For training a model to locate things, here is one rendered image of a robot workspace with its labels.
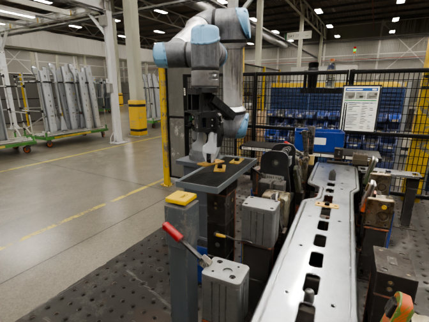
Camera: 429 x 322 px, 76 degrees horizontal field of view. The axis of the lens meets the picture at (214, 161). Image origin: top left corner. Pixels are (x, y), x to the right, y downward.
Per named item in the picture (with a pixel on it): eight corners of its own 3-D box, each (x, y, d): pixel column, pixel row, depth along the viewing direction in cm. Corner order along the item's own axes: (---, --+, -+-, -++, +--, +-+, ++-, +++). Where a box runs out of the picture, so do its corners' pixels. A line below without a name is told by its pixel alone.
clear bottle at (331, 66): (334, 88, 190) (337, 57, 185) (323, 88, 193) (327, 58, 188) (334, 88, 196) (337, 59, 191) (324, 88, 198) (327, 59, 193)
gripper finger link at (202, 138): (188, 161, 81) (189, 131, 78) (203, 158, 85) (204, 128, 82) (195, 164, 79) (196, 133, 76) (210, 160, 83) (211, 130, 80)
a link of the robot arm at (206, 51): (223, 29, 75) (216, 22, 67) (222, 71, 77) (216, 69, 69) (195, 30, 76) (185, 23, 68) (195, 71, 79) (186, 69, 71)
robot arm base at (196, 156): (182, 159, 131) (182, 138, 129) (200, 153, 144) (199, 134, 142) (209, 163, 124) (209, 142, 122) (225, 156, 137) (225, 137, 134)
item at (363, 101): (375, 133, 180) (382, 84, 172) (337, 131, 189) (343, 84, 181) (375, 133, 181) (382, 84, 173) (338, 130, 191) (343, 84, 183)
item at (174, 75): (246, 199, 365) (251, 37, 315) (242, 203, 354) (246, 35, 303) (167, 183, 430) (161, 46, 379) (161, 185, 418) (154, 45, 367)
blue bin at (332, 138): (343, 153, 175) (345, 133, 172) (293, 150, 183) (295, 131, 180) (339, 147, 191) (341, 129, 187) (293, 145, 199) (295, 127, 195)
